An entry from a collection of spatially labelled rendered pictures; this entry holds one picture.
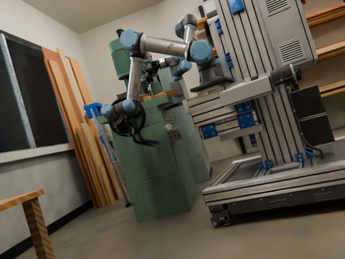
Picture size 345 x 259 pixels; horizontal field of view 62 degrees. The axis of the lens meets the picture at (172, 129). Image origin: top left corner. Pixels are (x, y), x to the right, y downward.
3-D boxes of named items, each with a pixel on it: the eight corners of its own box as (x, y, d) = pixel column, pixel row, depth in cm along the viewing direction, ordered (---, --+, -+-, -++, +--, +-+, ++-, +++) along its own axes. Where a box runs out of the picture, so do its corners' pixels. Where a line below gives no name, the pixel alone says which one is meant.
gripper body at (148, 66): (142, 62, 214) (157, 57, 211) (146, 66, 222) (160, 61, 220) (144, 71, 212) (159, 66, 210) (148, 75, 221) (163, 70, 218)
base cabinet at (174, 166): (136, 223, 225) (111, 137, 227) (155, 202, 282) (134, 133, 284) (190, 210, 217) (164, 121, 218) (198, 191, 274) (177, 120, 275)
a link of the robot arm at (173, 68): (177, 77, 205) (174, 63, 205) (171, 82, 215) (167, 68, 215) (187, 76, 209) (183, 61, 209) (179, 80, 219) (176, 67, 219)
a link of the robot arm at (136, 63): (134, 38, 187) (125, 112, 190) (128, 34, 176) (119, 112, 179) (151, 40, 184) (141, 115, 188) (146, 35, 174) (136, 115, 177)
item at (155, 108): (111, 125, 227) (110, 121, 227) (121, 125, 247) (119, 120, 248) (158, 110, 219) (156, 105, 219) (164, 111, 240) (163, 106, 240)
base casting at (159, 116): (112, 137, 227) (109, 126, 227) (135, 133, 284) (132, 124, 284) (164, 121, 219) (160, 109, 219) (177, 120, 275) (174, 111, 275)
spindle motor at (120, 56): (115, 79, 233) (104, 43, 234) (122, 81, 250) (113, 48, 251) (134, 72, 230) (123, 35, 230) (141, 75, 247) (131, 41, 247)
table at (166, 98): (93, 124, 220) (91, 117, 220) (109, 124, 249) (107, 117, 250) (166, 100, 208) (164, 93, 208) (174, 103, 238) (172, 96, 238)
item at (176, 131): (169, 142, 215) (166, 132, 215) (172, 141, 227) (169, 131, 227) (179, 139, 213) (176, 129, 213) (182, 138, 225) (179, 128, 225)
